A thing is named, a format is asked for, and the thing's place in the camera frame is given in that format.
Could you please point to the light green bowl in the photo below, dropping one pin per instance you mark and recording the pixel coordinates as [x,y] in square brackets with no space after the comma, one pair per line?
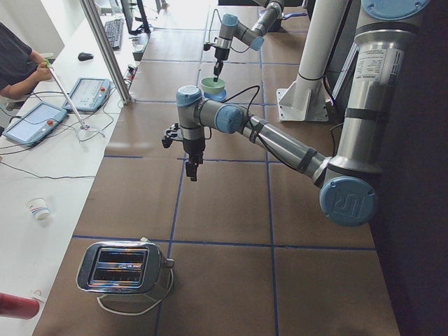
[210,86]

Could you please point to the blue bowl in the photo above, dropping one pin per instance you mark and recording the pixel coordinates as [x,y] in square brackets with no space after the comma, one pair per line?
[218,97]

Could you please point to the person's forearm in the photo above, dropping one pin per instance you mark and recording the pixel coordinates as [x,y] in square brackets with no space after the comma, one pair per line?
[22,88]

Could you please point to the person's hand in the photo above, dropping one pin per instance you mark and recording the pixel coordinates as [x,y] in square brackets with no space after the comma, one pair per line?
[42,73]

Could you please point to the black keyboard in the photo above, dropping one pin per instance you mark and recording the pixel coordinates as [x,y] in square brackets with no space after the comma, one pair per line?
[114,33]

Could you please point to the black monitor stand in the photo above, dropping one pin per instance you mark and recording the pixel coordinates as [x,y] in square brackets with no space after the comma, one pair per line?
[135,17]

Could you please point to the silver chrome toaster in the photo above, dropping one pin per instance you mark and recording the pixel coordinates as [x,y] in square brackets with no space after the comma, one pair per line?
[126,271]

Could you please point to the silver reaching stick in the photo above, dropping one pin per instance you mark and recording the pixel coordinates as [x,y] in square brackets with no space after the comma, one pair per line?
[83,127]

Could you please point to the far blue teach pendant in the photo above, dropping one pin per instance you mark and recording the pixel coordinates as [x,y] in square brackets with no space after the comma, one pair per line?
[89,94]

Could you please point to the blue teach pendant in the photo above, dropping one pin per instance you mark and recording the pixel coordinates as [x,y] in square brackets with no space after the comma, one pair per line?
[89,94]
[36,124]

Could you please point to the black computer mouse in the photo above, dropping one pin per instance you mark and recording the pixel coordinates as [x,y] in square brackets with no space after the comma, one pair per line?
[84,56]

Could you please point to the paper cup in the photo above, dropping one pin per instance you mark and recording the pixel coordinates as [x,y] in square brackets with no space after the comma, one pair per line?
[38,208]

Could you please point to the near blue teach pendant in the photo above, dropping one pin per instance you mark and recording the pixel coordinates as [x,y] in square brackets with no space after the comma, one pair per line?
[36,124]

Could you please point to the red cylinder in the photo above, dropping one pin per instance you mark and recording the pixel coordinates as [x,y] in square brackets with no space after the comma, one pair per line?
[18,307]

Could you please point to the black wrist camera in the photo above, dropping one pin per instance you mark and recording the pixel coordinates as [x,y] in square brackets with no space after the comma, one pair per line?
[171,134]

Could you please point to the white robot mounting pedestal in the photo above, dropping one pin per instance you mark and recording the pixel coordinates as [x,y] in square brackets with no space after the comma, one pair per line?
[304,99]

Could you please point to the aluminium frame post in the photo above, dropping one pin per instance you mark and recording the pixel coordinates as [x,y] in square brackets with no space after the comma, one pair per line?
[106,50]

